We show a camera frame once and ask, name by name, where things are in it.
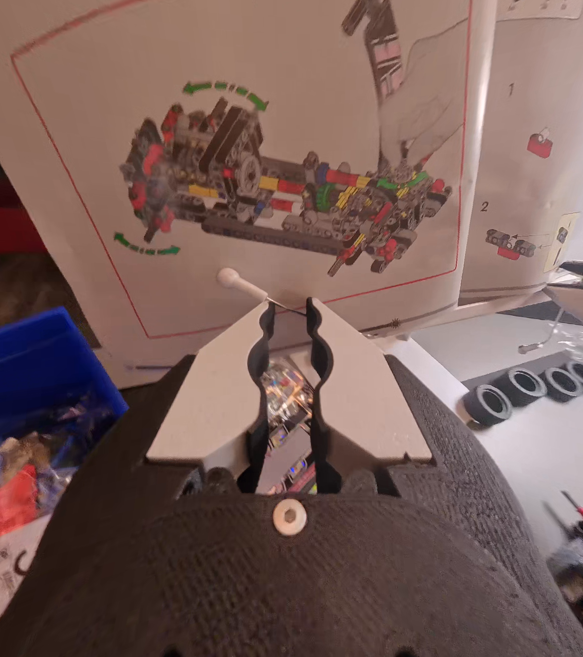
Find holographic sticker sheet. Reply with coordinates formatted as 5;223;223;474
265;359;319;496

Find clear bags of lego parts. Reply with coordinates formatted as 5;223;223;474
0;398;79;554

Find blue plastic bin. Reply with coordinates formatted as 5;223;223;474
0;306;129;514

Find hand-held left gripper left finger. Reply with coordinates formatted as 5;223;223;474
146;300;277;480

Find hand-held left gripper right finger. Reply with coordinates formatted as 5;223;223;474
305;297;434;483

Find lego instruction booklet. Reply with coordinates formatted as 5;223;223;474
0;0;583;355

